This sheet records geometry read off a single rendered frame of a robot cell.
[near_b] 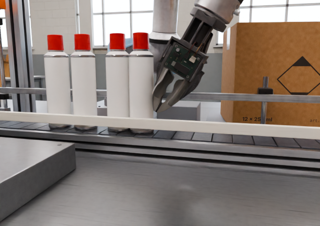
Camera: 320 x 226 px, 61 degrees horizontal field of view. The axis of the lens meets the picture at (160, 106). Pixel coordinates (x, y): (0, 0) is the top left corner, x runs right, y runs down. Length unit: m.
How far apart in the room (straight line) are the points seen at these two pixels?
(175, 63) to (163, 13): 0.47
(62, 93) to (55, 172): 0.21
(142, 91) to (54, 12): 6.71
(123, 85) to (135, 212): 0.28
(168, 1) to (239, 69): 0.36
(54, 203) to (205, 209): 0.21
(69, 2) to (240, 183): 6.73
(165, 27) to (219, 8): 0.46
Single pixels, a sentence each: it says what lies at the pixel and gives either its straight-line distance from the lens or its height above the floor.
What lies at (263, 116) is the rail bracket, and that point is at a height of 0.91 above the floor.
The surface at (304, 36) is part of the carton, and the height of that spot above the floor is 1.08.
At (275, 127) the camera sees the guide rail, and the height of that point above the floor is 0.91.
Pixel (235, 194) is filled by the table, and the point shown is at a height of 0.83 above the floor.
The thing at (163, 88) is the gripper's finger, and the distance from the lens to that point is 0.56.
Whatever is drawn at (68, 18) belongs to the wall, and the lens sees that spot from 7.00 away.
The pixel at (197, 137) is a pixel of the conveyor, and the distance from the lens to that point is 0.54.
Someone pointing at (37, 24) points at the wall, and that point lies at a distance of 7.46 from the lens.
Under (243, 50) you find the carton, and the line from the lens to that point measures 0.70.
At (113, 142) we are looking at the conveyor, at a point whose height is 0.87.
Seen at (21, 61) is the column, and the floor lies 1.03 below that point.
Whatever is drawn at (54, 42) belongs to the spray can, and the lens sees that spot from 0.64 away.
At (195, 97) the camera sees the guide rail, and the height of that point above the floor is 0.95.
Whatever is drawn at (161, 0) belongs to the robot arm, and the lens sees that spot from 0.94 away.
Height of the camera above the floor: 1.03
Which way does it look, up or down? 9 degrees down
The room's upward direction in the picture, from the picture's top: straight up
